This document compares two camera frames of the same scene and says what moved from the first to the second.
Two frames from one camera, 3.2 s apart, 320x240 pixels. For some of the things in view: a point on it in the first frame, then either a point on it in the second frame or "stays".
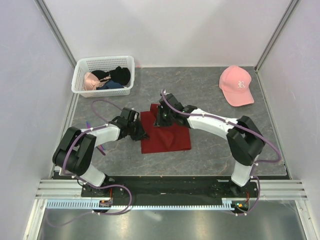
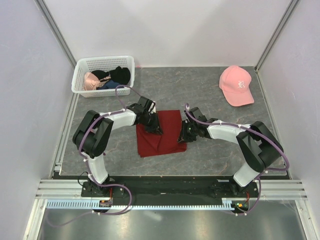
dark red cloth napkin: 170,137 stays
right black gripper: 159,122 to 185,137
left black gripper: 141,135 to 155,128
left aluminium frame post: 47,15 stays
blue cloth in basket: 110,84 stays
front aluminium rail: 283,189 stays
